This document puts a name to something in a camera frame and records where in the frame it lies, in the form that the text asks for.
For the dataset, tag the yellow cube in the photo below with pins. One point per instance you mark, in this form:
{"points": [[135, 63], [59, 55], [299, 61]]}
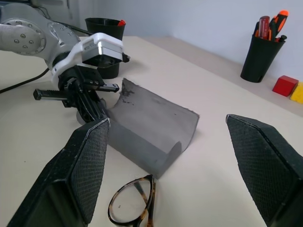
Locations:
{"points": [[297, 94]]}

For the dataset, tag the tortoiseshell glasses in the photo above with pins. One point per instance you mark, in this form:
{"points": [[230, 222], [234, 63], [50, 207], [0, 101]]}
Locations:
{"points": [[149, 205]]}

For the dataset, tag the black tool cup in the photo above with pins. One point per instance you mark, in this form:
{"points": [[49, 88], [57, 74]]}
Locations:
{"points": [[260, 59]]}

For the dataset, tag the orange and black screwdriver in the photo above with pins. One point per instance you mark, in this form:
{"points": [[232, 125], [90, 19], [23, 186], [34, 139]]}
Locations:
{"points": [[279, 20]]}

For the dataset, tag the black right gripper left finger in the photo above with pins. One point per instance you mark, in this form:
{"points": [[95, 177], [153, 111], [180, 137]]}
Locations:
{"points": [[71, 179]]}

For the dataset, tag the red cube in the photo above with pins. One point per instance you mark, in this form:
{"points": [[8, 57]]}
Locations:
{"points": [[284, 86]]}

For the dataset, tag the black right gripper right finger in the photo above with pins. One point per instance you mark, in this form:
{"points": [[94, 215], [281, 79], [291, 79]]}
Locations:
{"points": [[267, 170]]}

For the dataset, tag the black marker cup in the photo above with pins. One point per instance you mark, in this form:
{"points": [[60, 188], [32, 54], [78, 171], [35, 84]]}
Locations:
{"points": [[104, 29]]}

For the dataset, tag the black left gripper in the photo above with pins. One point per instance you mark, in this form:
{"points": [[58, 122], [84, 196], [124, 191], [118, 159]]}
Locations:
{"points": [[87, 78]]}

